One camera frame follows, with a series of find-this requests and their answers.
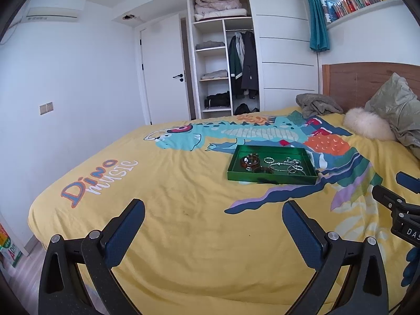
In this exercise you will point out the black hanging coat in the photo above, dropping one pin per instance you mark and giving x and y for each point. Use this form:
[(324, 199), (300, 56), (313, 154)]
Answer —
[(251, 69)]

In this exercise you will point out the dark green hanging jacket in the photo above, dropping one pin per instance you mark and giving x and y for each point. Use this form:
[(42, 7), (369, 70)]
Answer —
[(234, 72)]

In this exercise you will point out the white fluffy pillow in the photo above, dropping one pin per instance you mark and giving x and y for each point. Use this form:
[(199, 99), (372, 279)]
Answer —
[(367, 124)]

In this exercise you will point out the teal curtain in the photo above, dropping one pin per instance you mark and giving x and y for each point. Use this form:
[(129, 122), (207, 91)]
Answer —
[(316, 16)]

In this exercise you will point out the green metal tray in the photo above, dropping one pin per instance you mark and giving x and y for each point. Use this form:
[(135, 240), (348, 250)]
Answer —
[(236, 174)]

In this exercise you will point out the person's right hand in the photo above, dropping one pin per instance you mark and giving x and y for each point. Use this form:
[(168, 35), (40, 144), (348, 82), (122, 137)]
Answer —
[(412, 265)]

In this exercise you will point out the colourful cardboard box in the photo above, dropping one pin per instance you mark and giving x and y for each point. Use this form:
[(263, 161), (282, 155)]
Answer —
[(10, 249)]

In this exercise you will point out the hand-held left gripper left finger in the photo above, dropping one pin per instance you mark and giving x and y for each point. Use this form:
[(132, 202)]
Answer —
[(126, 233)]

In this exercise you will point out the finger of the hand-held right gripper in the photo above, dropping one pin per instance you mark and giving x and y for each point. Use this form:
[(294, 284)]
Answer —
[(408, 179), (385, 195)]

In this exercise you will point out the wall switch plate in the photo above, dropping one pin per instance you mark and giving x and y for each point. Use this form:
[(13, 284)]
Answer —
[(46, 108)]

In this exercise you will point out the white wardrobe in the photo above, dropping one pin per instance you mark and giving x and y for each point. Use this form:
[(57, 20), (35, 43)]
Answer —
[(285, 39)]

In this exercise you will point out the yellow printed bedspread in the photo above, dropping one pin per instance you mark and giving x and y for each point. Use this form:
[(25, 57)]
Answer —
[(183, 236)]

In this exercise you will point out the folded grey clothes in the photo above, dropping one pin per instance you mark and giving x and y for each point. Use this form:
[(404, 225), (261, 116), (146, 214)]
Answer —
[(210, 46)]

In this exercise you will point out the black crumpled garment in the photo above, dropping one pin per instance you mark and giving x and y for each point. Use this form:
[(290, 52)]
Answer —
[(242, 109)]

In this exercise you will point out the folded beige clothes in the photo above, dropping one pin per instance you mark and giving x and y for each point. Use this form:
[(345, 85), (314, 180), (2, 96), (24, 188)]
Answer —
[(215, 74)]

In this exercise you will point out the white hanging garment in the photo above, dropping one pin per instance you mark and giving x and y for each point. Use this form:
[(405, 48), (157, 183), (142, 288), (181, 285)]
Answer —
[(241, 49)]

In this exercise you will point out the brown marbled bangle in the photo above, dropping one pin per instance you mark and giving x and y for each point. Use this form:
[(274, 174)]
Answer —
[(262, 172)]

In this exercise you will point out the folded pink duvet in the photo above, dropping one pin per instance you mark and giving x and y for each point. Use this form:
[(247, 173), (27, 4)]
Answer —
[(218, 5)]

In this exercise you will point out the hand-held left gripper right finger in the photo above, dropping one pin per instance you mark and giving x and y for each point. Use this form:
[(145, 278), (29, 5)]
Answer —
[(302, 233)]

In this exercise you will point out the grey crumpled blanket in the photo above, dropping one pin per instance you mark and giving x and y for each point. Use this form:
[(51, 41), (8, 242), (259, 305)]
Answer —
[(318, 105)]

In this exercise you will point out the grey-green pillow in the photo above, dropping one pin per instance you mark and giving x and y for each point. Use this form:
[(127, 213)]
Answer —
[(400, 105)]

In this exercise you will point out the white door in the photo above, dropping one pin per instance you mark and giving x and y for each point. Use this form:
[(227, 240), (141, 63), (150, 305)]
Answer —
[(160, 55)]

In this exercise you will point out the wooden headboard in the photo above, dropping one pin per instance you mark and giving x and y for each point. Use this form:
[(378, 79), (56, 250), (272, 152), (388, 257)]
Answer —
[(354, 82)]

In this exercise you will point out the white air conditioner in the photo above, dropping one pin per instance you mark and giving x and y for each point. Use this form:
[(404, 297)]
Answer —
[(55, 5)]

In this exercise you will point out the white wall shelf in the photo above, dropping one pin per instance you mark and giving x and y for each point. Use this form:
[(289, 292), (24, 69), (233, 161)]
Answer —
[(367, 14)]

